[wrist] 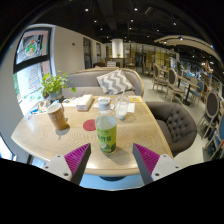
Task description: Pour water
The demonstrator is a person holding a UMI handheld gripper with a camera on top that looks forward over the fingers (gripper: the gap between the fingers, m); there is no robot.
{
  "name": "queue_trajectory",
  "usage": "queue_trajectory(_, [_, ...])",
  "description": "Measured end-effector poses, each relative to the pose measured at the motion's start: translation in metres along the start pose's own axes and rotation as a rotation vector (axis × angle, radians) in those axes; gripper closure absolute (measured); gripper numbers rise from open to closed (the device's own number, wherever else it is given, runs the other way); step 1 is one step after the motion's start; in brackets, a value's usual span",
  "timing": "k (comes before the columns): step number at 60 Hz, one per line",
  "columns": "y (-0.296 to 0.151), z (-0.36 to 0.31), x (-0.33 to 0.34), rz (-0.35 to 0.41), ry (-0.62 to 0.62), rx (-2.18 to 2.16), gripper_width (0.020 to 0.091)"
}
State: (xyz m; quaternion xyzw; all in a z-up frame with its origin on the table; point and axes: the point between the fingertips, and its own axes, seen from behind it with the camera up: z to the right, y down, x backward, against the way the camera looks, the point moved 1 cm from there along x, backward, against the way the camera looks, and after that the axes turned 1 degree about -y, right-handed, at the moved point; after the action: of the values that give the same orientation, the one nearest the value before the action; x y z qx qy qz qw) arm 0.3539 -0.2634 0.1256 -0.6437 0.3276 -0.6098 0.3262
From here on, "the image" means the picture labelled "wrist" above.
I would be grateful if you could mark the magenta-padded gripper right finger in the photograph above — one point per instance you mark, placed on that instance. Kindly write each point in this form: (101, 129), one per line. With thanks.
(146, 158)

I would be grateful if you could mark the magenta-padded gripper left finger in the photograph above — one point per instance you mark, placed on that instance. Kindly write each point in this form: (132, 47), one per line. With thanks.
(77, 158)

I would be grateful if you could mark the green-labelled clear drink bottle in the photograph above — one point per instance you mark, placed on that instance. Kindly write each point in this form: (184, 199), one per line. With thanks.
(106, 133)

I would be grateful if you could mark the flat round red coaster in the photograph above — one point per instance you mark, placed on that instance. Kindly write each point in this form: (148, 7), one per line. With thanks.
(88, 125)

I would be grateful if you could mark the grey tufted armchair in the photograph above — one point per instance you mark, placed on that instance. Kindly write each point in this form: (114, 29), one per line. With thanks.
(176, 128)

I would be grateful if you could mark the brown paper cup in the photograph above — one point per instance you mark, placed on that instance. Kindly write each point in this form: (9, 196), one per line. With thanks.
(57, 118)

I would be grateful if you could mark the clear plastic cup with straw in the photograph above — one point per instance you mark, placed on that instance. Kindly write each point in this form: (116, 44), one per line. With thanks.
(121, 111)

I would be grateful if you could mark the white paper napkin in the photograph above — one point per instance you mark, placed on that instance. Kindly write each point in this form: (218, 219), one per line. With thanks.
(131, 107)

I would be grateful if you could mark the yellow card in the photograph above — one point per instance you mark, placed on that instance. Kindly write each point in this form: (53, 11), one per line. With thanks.
(135, 99)

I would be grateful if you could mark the brown card holder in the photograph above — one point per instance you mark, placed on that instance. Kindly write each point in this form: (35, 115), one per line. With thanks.
(42, 106)

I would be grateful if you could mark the green potted plant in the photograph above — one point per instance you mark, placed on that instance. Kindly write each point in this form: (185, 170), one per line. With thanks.
(53, 85)

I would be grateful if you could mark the grey curved sofa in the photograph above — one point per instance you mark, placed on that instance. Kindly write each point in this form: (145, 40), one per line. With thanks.
(83, 80)

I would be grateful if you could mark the group of dining chairs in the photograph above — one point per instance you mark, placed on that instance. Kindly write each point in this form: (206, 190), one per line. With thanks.
(173, 81)

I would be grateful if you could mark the grey white chevron cushion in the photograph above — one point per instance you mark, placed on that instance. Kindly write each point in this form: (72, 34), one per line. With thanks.
(115, 81)

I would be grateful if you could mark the white round pillar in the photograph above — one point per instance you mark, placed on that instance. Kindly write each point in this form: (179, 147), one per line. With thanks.
(117, 47)

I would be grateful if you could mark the colourful framed poster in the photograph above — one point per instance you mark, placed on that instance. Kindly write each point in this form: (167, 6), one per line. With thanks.
(33, 45)

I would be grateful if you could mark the group of ceiling lights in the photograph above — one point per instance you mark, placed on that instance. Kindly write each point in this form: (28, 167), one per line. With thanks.
(86, 10)

